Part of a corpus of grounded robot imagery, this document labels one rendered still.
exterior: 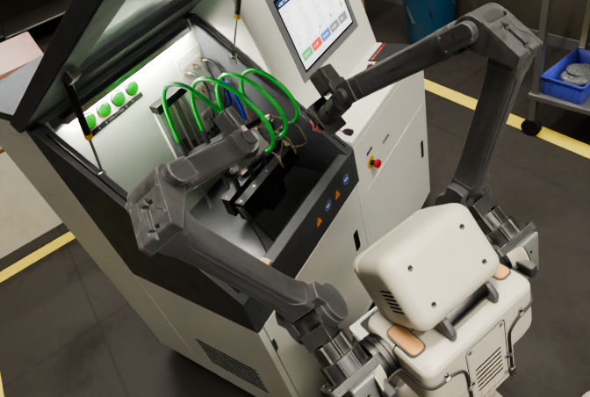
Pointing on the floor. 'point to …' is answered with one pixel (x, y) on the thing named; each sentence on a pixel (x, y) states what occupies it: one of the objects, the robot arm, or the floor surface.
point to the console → (395, 204)
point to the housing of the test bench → (32, 160)
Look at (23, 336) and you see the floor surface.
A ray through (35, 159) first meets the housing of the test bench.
